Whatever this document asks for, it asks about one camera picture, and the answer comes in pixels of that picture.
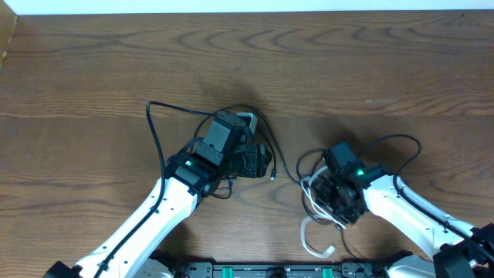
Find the white cable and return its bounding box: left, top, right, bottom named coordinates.
left=299, top=165, right=348, bottom=259

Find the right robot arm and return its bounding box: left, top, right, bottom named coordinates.
left=300, top=142, right=493, bottom=277

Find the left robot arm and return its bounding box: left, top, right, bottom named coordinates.
left=45, top=111, right=272, bottom=278

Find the left camera cable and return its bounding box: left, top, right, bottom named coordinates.
left=92, top=100, right=217, bottom=278

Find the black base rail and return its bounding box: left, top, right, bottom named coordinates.
left=150, top=250, right=437, bottom=278

